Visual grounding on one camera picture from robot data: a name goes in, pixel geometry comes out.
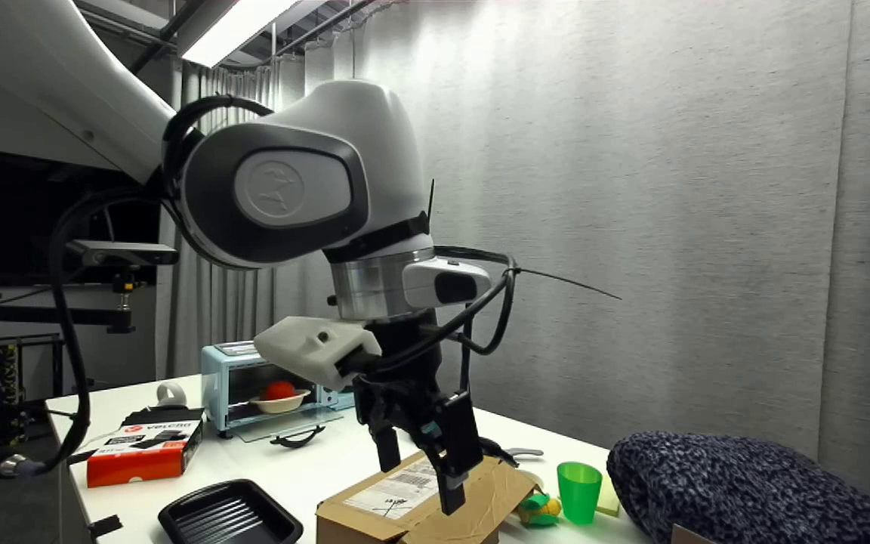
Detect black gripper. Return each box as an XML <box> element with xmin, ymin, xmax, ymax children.
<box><xmin>349</xmin><ymin>312</ymin><xmax>485</xmax><ymax>517</ymax></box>

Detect brown cardboard box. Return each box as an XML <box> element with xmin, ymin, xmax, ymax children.
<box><xmin>313</xmin><ymin>451</ymin><xmax>540</xmax><ymax>544</ymax></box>

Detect orange flat box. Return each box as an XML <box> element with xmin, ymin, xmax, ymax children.
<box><xmin>85</xmin><ymin>416</ymin><xmax>205</xmax><ymax>490</ymax></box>

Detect black glasses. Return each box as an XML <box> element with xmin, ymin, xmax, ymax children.
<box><xmin>267</xmin><ymin>425</ymin><xmax>329</xmax><ymax>451</ymax></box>

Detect yellow green toy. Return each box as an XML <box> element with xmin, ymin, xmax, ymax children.
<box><xmin>512</xmin><ymin>486</ymin><xmax>565</xmax><ymax>533</ymax></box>

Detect red and white bowl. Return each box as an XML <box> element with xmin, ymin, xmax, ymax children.
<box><xmin>246</xmin><ymin>379</ymin><xmax>313</xmax><ymax>416</ymax></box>

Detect green plastic cup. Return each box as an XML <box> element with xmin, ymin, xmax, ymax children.
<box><xmin>556</xmin><ymin>461</ymin><xmax>603</xmax><ymax>528</ymax></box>

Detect white wrist flange module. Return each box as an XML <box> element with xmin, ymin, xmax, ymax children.
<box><xmin>399</xmin><ymin>254</ymin><xmax>496</xmax><ymax>312</ymax></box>

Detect pale yellow sponge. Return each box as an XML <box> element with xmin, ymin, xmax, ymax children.
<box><xmin>595</xmin><ymin>475</ymin><xmax>626</xmax><ymax>520</ymax></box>

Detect black ribbed tray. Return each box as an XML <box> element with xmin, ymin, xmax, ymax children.
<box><xmin>155</xmin><ymin>478</ymin><xmax>306</xmax><ymax>544</ymax></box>

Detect light blue toy oven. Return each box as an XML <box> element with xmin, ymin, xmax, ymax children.
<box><xmin>199</xmin><ymin>339</ymin><xmax>357</xmax><ymax>439</ymax></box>

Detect blue speckled cushion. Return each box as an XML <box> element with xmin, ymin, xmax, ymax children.
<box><xmin>603</xmin><ymin>432</ymin><xmax>870</xmax><ymax>544</ymax></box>

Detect ceiling light panel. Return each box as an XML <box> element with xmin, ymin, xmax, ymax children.
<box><xmin>178</xmin><ymin>0</ymin><xmax>302</xmax><ymax>73</ymax></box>

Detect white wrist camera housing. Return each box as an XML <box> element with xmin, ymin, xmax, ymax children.
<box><xmin>251</xmin><ymin>315</ymin><xmax>382</xmax><ymax>394</ymax></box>

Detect grey stereo camera bar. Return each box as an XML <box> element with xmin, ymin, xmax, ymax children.
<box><xmin>64</xmin><ymin>237</ymin><xmax>181</xmax><ymax>271</ymax></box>

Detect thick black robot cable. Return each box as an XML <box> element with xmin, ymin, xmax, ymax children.
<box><xmin>0</xmin><ymin>95</ymin><xmax>520</xmax><ymax>478</ymax></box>

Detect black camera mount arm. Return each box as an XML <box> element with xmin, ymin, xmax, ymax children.
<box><xmin>0</xmin><ymin>286</ymin><xmax>140</xmax><ymax>346</ymax></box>

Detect black perforated stand post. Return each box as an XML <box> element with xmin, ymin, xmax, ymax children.
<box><xmin>0</xmin><ymin>335</ymin><xmax>67</xmax><ymax>451</ymax></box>

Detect black wall monitor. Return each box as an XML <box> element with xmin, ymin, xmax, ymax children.
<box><xmin>0</xmin><ymin>145</ymin><xmax>167</xmax><ymax>290</ymax></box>

